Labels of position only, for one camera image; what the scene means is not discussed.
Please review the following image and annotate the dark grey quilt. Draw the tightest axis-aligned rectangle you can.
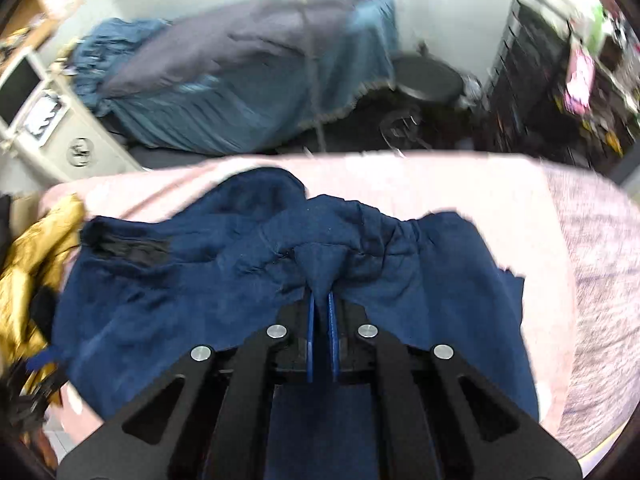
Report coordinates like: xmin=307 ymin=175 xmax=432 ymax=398
xmin=100 ymin=0 xmax=386 ymax=98

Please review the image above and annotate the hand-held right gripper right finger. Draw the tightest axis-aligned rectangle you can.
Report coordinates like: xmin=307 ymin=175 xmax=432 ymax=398
xmin=326 ymin=292 xmax=583 ymax=480

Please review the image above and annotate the navy blue jacket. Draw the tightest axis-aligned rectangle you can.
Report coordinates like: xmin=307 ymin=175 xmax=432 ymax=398
xmin=52 ymin=167 xmax=541 ymax=480

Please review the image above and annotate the mauve textured blanket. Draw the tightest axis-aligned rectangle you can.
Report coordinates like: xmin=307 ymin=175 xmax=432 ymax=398
xmin=542 ymin=162 xmax=640 ymax=461

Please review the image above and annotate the gold shiny puffer jacket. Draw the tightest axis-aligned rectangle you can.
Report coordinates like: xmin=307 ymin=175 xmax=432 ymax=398
xmin=0 ymin=195 xmax=86 ymax=411

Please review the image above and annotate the white equipment cart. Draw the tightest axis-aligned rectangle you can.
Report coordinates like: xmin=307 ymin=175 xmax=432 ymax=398
xmin=0 ymin=45 xmax=143 ymax=183

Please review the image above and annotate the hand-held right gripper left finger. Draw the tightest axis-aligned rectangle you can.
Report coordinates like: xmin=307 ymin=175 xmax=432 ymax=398
xmin=56 ymin=292 xmax=316 ymax=480

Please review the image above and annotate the pink blanket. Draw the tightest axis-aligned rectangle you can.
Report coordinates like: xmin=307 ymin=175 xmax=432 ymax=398
xmin=37 ymin=152 xmax=581 ymax=461

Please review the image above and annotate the black round stool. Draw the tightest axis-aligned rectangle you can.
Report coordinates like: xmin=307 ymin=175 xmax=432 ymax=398
xmin=390 ymin=52 xmax=463 ymax=106

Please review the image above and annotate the black garment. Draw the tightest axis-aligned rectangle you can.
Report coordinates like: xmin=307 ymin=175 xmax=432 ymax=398
xmin=29 ymin=285 xmax=58 ymax=343

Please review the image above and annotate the shelf of colourful goods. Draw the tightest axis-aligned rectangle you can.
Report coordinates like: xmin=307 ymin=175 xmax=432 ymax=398
xmin=555 ymin=0 xmax=640 ymax=161

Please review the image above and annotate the monitor with white frame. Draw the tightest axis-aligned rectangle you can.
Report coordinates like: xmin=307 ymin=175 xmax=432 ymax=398
xmin=0 ymin=52 xmax=43 ymax=128

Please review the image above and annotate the black drawer cabinet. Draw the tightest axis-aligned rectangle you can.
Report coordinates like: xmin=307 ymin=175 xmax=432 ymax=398
xmin=482 ymin=0 xmax=573 ymax=153

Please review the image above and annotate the blue covered sofa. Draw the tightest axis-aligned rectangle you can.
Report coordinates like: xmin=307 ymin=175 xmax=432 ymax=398
xmin=70 ymin=0 xmax=401 ymax=156

